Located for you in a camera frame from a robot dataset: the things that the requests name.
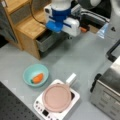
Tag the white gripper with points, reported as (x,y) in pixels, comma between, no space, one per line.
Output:
(71,25)

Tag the orange carrot piece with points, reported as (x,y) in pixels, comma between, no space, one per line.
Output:
(37,79)

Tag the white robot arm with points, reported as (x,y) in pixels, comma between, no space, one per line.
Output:
(80,8)

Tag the orange-tipped tool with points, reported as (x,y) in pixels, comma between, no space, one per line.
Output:
(83,29)

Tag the grey metal drawer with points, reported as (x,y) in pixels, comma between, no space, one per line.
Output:
(47,39)

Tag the wooden cabinet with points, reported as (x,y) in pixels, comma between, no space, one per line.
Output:
(22,22)

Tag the teal bowl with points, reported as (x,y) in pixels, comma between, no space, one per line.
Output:
(32,71)

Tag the silver toaster oven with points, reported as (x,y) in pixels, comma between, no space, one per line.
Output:
(105,90)

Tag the pink pan with lid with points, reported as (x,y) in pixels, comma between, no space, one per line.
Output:
(57,97)

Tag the white induction cooker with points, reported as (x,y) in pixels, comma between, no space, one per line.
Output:
(48,115)

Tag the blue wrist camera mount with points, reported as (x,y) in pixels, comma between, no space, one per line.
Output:
(55,22)

